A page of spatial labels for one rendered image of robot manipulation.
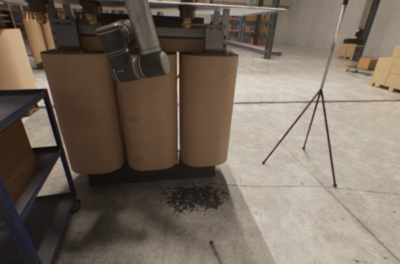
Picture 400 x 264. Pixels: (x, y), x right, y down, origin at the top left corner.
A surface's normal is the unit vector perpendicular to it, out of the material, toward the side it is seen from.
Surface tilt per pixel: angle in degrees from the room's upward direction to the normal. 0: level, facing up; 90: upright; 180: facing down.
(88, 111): 90
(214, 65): 90
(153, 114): 90
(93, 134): 90
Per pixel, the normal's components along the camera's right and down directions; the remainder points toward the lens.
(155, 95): 0.16, 0.44
